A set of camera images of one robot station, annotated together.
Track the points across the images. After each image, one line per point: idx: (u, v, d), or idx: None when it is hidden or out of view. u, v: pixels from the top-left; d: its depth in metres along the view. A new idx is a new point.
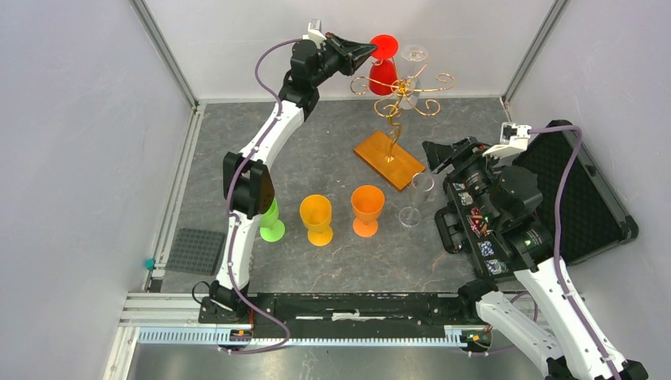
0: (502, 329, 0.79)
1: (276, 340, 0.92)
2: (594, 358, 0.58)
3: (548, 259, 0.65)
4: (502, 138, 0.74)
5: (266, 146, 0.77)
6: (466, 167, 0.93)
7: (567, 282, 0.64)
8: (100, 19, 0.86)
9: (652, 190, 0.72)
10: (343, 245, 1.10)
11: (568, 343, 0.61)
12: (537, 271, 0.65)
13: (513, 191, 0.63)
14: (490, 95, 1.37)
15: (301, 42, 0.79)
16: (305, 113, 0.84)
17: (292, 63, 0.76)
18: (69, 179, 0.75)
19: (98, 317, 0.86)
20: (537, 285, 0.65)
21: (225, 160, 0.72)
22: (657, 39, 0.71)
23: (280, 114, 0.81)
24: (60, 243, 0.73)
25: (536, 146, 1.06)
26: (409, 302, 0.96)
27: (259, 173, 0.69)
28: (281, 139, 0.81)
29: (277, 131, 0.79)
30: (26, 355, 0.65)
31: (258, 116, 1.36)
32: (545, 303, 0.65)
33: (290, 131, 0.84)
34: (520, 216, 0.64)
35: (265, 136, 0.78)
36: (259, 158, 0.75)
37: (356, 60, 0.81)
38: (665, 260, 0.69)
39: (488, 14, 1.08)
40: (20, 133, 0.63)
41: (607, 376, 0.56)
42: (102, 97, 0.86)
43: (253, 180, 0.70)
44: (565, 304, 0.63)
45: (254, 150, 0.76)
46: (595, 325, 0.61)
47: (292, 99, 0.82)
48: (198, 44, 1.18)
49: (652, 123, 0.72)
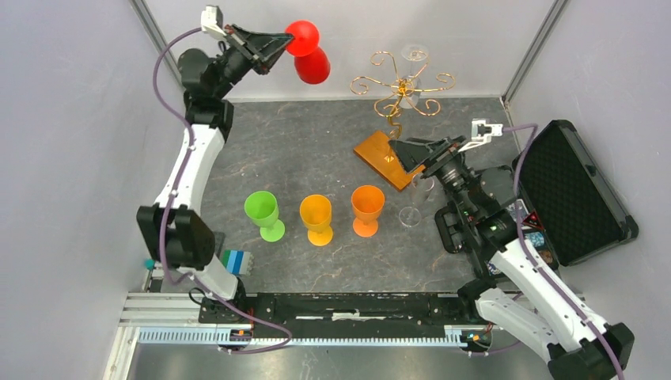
0: (500, 324, 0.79)
1: (277, 340, 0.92)
2: (574, 323, 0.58)
3: (514, 240, 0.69)
4: (475, 135, 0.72)
5: (187, 184, 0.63)
6: (441, 165, 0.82)
7: (536, 256, 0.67)
8: (99, 19, 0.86)
9: (652, 191, 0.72)
10: (343, 245, 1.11)
11: (551, 314, 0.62)
12: (506, 252, 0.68)
13: (491, 195, 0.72)
14: (490, 95, 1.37)
15: (189, 55, 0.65)
16: (222, 134, 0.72)
17: (185, 85, 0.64)
18: (69, 178, 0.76)
19: (98, 317, 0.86)
20: (509, 264, 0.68)
21: (139, 219, 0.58)
22: (657, 39, 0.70)
23: (195, 142, 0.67)
24: (60, 243, 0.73)
25: (536, 146, 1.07)
26: (409, 302, 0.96)
27: (189, 222, 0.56)
28: (204, 173, 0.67)
29: (199, 161, 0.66)
30: (26, 355, 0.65)
31: (257, 116, 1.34)
32: (521, 280, 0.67)
33: (214, 160, 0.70)
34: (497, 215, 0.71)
35: (182, 174, 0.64)
36: (182, 203, 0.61)
37: (266, 60, 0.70)
38: (664, 260, 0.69)
39: (488, 15, 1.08)
40: (21, 134, 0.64)
41: (590, 338, 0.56)
42: (102, 98, 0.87)
43: (183, 232, 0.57)
44: (537, 277, 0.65)
45: (172, 194, 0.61)
46: (571, 294, 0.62)
47: (202, 119, 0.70)
48: (198, 43, 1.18)
49: (651, 123, 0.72)
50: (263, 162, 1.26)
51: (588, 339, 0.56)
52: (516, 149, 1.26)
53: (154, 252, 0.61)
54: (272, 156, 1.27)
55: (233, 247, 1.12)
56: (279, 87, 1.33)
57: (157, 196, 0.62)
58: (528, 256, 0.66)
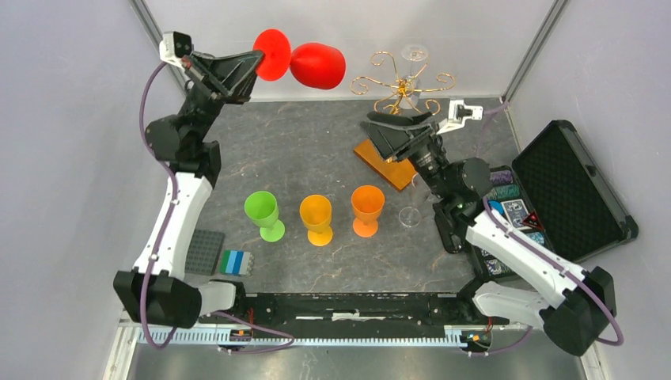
0: (502, 313, 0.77)
1: (283, 340, 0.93)
2: (555, 276, 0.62)
3: (482, 211, 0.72)
4: (456, 118, 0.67)
5: (168, 246, 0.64)
6: (418, 148, 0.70)
7: (505, 223, 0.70)
8: (99, 20, 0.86)
9: (651, 191, 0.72)
10: (343, 245, 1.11)
11: (532, 274, 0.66)
12: (475, 225, 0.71)
13: (472, 188, 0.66)
14: (490, 95, 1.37)
15: (152, 127, 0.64)
16: (209, 179, 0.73)
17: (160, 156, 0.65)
18: (69, 179, 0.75)
19: (98, 316, 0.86)
20: (482, 236, 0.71)
21: (116, 284, 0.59)
22: (656, 39, 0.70)
23: (178, 195, 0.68)
24: (60, 243, 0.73)
25: (536, 146, 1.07)
26: (409, 302, 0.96)
27: (170, 289, 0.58)
28: (187, 226, 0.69)
29: (181, 219, 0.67)
30: (26, 355, 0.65)
31: (257, 116, 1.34)
32: (497, 248, 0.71)
33: (200, 206, 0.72)
34: (471, 200, 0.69)
35: (162, 236, 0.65)
36: (162, 267, 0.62)
37: (232, 94, 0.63)
38: (663, 260, 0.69)
39: (487, 15, 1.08)
40: (20, 132, 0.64)
41: (571, 287, 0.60)
42: (102, 97, 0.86)
43: (165, 298, 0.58)
44: (510, 241, 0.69)
45: (153, 258, 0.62)
46: (544, 248, 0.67)
47: (187, 167, 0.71)
48: (197, 44, 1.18)
49: (650, 123, 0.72)
50: (263, 162, 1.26)
51: (570, 290, 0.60)
52: (515, 150, 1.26)
53: (135, 315, 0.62)
54: (272, 156, 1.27)
55: (233, 247, 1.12)
56: (279, 87, 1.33)
57: (137, 260, 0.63)
58: (498, 224, 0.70)
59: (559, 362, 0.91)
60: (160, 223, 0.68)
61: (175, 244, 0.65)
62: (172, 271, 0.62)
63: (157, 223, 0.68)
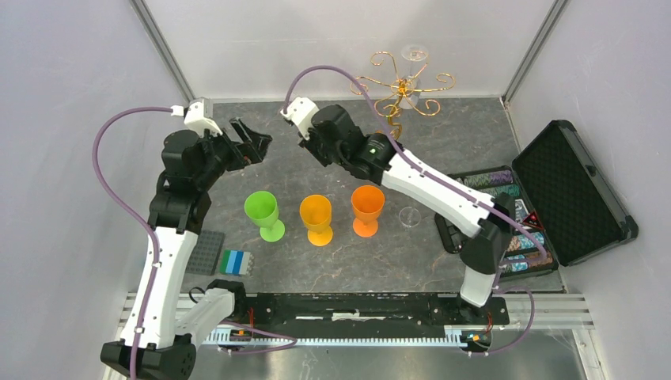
0: (479, 290, 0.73)
1: (287, 340, 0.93)
2: (468, 208, 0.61)
3: (395, 155, 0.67)
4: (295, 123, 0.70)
5: (153, 315, 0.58)
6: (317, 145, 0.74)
7: (418, 163, 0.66)
8: (98, 20, 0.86)
9: (652, 190, 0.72)
10: (343, 245, 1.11)
11: (447, 210, 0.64)
12: (390, 169, 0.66)
13: (324, 122, 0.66)
14: (490, 95, 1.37)
15: (176, 134, 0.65)
16: (193, 228, 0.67)
17: (165, 158, 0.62)
18: (70, 180, 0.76)
19: (98, 316, 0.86)
20: (398, 180, 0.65)
21: (102, 356, 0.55)
22: (657, 39, 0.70)
23: (159, 256, 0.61)
24: (58, 242, 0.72)
25: (536, 146, 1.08)
26: (409, 302, 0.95)
27: (159, 363, 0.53)
28: (175, 288, 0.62)
29: (167, 284, 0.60)
30: (25, 352, 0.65)
31: (258, 116, 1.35)
32: (412, 191, 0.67)
33: (187, 260, 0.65)
34: (346, 134, 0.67)
35: (148, 302, 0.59)
36: (150, 340, 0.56)
37: (256, 158, 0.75)
38: (665, 260, 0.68)
39: (487, 15, 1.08)
40: (20, 132, 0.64)
41: (484, 216, 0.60)
42: (102, 97, 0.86)
43: (157, 372, 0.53)
44: (426, 180, 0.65)
45: (137, 332, 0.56)
46: (455, 182, 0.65)
47: (175, 209, 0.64)
48: (198, 45, 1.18)
49: (651, 122, 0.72)
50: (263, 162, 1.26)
51: (483, 218, 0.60)
52: (515, 150, 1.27)
53: None
54: (272, 156, 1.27)
55: (233, 247, 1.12)
56: (279, 85, 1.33)
57: (123, 330, 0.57)
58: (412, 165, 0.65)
59: (558, 363, 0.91)
60: (143, 288, 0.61)
61: (161, 311, 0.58)
62: (161, 342, 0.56)
63: (140, 288, 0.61)
